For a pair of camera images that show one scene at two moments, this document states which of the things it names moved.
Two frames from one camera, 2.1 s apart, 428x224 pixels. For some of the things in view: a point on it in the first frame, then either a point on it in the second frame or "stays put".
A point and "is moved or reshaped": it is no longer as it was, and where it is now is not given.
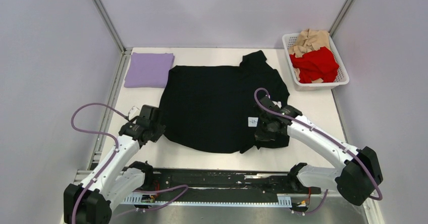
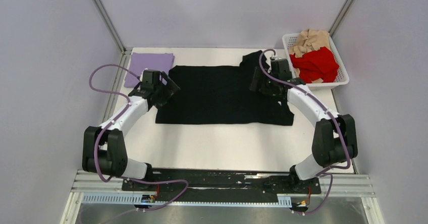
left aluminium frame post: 105,16 stays put
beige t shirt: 310,40 stays put
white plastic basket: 342,77 stays put
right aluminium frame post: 345,8 stays put
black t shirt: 211,109 is moved or reshaped
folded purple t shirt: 149,70 stays put
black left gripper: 160,130 -> 172,87
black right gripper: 260,134 -> 257,75
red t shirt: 317,64 stays put
